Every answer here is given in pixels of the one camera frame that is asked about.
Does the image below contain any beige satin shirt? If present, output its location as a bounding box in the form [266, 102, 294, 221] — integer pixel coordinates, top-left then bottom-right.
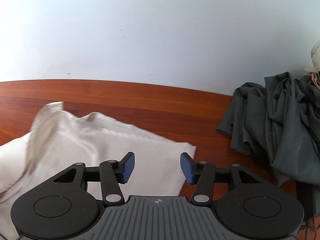
[1, 102, 196, 239]

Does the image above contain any dark grey garment pile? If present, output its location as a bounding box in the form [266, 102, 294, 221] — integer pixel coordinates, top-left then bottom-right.
[217, 72, 319, 185]

